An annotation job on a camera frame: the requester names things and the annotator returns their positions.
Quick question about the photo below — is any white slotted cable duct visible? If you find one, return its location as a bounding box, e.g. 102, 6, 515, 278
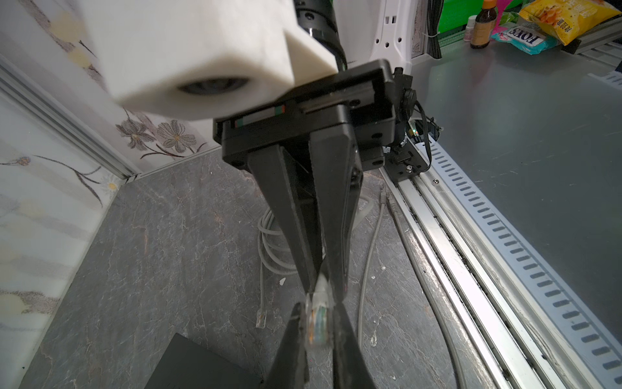
431, 143, 621, 388

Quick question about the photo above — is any teal candy packet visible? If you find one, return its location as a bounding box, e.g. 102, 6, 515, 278
492, 24, 560, 55

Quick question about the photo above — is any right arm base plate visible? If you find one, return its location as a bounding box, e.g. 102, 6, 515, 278
381, 101, 443, 185

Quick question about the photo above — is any yellow snack bag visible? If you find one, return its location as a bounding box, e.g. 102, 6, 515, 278
518, 0, 622, 46

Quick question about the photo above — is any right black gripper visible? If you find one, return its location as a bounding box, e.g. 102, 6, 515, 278
213, 59, 413, 301

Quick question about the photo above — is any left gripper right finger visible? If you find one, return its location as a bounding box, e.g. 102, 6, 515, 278
332, 303, 376, 389

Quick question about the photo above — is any brown glass bottle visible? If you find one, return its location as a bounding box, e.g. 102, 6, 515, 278
470, 0, 497, 50

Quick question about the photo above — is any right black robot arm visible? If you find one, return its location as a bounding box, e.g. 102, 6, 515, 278
214, 1, 436, 301

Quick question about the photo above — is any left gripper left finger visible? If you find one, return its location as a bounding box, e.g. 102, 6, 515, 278
264, 302, 309, 388

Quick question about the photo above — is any aluminium mounting rail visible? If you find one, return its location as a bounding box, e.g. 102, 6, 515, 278
383, 167, 591, 388

